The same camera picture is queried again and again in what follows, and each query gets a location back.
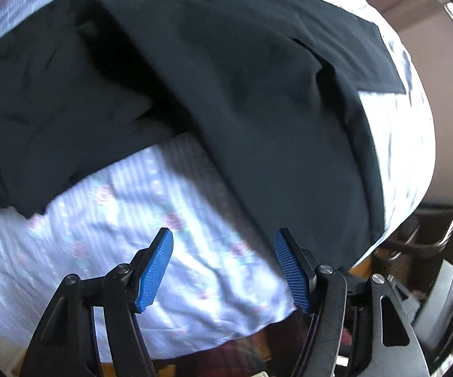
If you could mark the wooden bed frame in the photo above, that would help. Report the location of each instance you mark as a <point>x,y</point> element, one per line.
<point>361,268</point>

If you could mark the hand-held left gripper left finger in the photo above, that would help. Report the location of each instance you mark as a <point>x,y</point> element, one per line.
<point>153,271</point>

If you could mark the grey round appliance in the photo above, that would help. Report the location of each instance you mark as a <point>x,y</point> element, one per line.
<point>446,302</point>

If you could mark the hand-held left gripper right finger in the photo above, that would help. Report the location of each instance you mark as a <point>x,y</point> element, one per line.
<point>291,271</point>

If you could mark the black pants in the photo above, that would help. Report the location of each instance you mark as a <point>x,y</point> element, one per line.
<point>230,86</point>

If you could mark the dark red patterned cloth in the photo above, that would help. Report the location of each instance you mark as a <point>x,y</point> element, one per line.
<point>242,345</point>

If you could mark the blue striped bed sheet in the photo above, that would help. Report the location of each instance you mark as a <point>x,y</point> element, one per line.
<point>93,243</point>

